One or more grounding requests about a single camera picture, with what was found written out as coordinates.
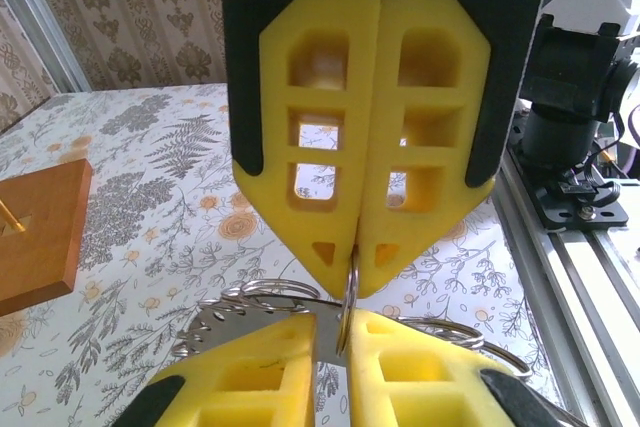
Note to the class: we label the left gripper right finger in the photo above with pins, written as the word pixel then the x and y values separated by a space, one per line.
pixel 365 372

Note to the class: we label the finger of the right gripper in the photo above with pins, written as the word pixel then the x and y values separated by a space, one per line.
pixel 470 97
pixel 275 72

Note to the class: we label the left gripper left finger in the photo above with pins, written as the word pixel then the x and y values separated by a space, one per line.
pixel 190 377

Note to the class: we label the silver key holder disc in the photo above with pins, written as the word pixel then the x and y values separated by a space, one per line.
pixel 327 337

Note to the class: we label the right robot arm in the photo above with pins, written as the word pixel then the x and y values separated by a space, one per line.
pixel 565 97

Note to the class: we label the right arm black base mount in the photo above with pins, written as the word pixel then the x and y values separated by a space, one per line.
pixel 565 207

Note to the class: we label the aluminium frame post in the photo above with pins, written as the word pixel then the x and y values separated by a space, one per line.
pixel 42 17

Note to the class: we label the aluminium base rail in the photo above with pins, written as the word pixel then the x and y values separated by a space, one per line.
pixel 590 297

